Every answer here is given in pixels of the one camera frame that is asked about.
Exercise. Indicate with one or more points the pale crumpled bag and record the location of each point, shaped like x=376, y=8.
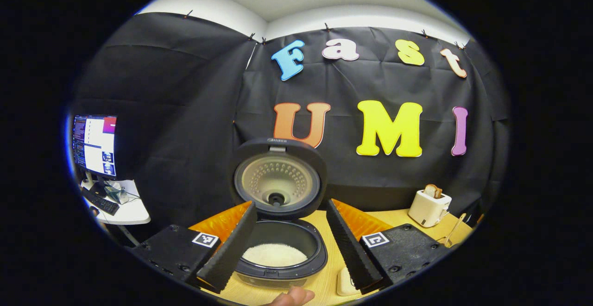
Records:
x=116, y=194

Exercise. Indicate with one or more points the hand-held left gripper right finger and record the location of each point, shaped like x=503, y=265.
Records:
x=350, y=255

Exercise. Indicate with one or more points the black backdrop cloth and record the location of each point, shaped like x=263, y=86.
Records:
x=185, y=134

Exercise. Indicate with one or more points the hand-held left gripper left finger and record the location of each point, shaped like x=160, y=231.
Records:
x=231, y=250

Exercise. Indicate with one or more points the computer monitor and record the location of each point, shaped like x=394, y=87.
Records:
x=95, y=144

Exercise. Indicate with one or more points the toast bread slice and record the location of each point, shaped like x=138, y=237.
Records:
x=433, y=191

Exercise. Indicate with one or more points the wooden spoon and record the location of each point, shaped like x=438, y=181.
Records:
x=458, y=225

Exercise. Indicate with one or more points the black keyboard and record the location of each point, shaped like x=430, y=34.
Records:
x=102, y=203

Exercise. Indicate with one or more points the white side table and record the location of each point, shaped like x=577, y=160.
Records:
x=129, y=213

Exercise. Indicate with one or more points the silver black rice cooker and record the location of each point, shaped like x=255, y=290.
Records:
x=278, y=181

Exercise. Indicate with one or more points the cream rice dish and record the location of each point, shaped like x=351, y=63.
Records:
x=345, y=283

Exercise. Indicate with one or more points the white toaster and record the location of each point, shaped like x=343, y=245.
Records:
x=428, y=209

